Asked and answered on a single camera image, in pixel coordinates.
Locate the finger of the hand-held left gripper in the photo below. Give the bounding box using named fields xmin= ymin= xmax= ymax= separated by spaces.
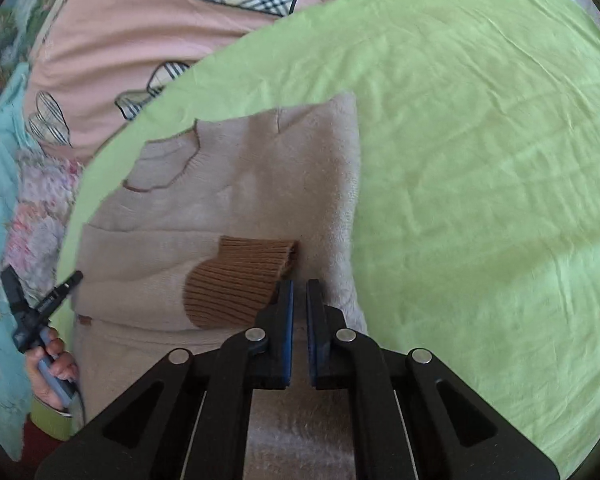
xmin=39 ymin=270 xmax=84 ymax=317
xmin=0 ymin=266 xmax=30 ymax=313

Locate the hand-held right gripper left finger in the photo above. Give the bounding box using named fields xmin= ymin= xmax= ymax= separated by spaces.
xmin=34 ymin=279 xmax=296 ymax=480

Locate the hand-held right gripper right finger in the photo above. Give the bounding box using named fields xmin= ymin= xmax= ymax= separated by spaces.
xmin=306 ymin=279 xmax=562 ymax=480

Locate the beige knit sweater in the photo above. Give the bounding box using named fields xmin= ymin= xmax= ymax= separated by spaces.
xmin=71 ymin=91 xmax=369 ymax=480

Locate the person's left hand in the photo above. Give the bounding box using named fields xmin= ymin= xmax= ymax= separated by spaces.
xmin=24 ymin=327 xmax=79 ymax=412

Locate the purple floral ruffled pillow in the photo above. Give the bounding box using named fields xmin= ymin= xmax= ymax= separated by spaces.
xmin=7 ymin=147 xmax=84 ymax=281

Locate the light green bed sheet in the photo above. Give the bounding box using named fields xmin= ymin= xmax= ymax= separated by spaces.
xmin=30 ymin=0 xmax=600 ymax=480

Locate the pink quilt with plaid hearts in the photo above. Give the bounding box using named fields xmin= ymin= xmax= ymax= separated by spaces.
xmin=22 ymin=0 xmax=548 ymax=162

